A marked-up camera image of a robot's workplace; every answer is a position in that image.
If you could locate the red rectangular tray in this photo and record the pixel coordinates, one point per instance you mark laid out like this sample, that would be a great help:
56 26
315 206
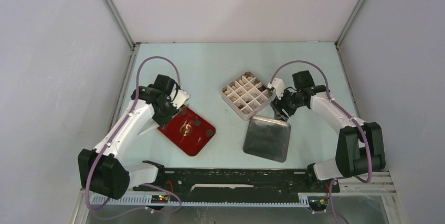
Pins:
182 132

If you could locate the round dark chocolate piece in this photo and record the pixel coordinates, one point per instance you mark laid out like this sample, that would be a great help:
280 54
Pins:
209 133

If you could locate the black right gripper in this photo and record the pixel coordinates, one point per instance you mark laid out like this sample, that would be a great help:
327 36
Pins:
277 105

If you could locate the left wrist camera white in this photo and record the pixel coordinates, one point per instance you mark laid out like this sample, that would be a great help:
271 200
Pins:
179 97

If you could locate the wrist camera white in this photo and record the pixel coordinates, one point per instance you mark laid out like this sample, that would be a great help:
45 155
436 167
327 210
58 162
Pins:
278 86
179 97

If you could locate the silver metal tin lid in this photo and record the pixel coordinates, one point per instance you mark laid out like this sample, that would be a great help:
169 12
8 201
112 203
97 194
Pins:
267 138

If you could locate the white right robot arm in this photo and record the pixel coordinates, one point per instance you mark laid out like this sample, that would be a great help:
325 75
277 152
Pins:
360 148

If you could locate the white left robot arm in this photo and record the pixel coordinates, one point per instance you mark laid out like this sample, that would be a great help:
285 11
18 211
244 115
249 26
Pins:
101 168

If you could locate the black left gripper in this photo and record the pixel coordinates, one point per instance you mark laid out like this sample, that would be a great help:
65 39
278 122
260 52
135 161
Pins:
161 121

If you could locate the pink tin with white dividers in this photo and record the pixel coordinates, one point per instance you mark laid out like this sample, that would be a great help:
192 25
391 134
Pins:
247 95

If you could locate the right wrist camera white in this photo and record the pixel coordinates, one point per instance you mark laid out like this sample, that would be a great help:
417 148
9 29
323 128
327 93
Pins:
278 86

